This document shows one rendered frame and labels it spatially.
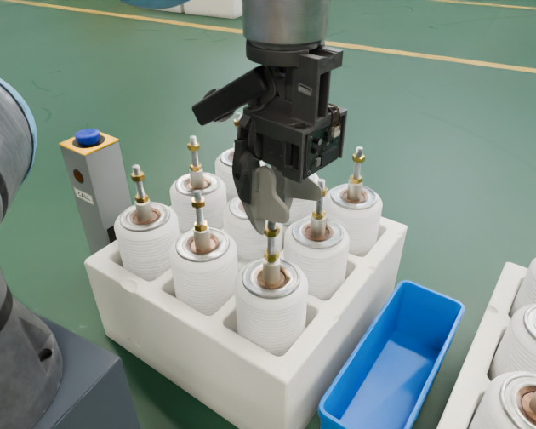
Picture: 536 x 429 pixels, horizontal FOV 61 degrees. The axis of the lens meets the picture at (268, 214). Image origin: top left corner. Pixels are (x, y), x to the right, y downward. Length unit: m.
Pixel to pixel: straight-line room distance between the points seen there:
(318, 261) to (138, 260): 0.27
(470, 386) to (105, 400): 0.41
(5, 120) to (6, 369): 0.21
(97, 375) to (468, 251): 0.86
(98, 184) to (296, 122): 0.48
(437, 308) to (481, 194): 0.58
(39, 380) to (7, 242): 0.80
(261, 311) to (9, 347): 0.28
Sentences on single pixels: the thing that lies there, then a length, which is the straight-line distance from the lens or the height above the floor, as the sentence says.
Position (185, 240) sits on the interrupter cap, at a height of 0.25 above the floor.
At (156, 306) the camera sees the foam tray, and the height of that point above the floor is 0.18.
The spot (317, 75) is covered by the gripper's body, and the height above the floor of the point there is 0.53.
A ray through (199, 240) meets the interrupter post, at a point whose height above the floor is 0.27.
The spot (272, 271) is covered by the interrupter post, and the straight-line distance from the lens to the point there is 0.57.
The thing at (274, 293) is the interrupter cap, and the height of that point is 0.25.
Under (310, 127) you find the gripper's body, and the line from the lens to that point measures 0.41.
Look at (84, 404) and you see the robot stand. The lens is 0.46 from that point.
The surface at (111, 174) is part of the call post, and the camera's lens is 0.84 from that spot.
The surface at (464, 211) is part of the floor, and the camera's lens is 1.25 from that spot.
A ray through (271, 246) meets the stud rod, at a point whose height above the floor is 0.31.
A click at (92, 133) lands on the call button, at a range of 0.82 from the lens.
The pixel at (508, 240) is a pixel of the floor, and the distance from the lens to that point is 1.19.
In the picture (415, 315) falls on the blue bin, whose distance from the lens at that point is 0.85.
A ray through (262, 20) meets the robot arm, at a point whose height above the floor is 0.57.
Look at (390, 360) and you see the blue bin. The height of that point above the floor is 0.00.
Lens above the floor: 0.65
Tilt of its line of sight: 35 degrees down
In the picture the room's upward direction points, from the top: straight up
